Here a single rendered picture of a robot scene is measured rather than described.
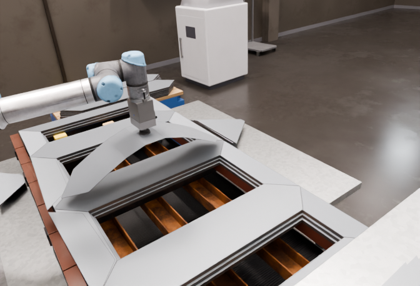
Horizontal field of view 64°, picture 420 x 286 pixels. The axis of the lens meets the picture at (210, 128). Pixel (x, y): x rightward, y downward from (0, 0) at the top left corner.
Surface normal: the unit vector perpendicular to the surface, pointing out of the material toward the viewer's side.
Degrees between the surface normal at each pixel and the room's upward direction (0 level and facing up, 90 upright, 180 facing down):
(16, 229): 0
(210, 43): 90
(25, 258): 0
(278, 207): 0
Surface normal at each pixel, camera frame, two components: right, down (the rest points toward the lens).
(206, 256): -0.05, -0.89
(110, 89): 0.36, 0.43
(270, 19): 0.62, 0.33
